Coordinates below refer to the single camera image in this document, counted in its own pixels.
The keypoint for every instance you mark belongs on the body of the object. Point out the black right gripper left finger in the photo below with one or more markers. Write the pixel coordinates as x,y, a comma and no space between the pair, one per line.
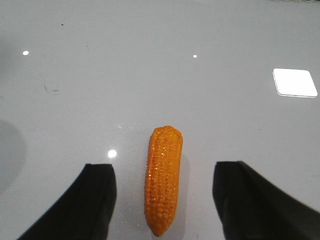
83,212

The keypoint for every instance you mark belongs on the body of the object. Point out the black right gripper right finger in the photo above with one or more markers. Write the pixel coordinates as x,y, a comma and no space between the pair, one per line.
252,208

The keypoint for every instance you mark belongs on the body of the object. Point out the orange toy corn cob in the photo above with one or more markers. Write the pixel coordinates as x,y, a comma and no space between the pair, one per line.
162,178

